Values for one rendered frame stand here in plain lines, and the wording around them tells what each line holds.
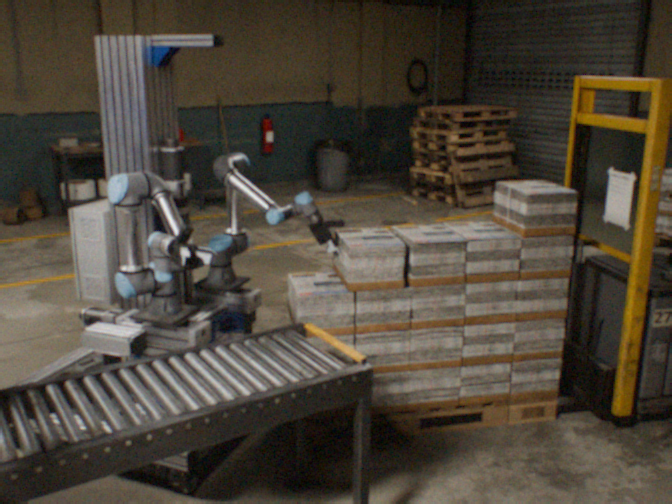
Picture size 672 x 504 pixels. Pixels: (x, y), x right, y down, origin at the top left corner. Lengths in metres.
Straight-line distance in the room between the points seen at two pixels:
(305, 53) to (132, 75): 7.64
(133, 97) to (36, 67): 6.21
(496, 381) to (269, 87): 7.41
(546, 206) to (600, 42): 7.21
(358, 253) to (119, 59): 1.40
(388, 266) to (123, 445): 1.63
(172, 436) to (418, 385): 1.68
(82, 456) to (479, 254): 2.13
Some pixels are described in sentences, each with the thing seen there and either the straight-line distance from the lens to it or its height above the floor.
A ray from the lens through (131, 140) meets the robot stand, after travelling 3.27.
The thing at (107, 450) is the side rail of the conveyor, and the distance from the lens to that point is 2.27.
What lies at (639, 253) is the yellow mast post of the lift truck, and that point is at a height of 1.00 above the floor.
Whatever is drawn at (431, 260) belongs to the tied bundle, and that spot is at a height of 0.97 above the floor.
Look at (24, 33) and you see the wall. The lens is 9.39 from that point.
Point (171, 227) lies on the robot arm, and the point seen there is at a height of 1.25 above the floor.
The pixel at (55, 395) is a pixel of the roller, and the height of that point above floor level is 0.80.
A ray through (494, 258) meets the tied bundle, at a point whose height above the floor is 0.96.
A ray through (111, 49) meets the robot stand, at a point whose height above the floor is 1.97.
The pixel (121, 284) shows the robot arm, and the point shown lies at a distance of 3.06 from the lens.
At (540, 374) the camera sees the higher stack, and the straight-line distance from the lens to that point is 3.93.
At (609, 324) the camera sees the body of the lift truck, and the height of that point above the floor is 0.47.
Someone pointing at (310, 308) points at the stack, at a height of 0.76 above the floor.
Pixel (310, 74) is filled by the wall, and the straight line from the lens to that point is 10.78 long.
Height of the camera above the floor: 1.92
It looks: 15 degrees down
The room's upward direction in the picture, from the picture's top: straight up
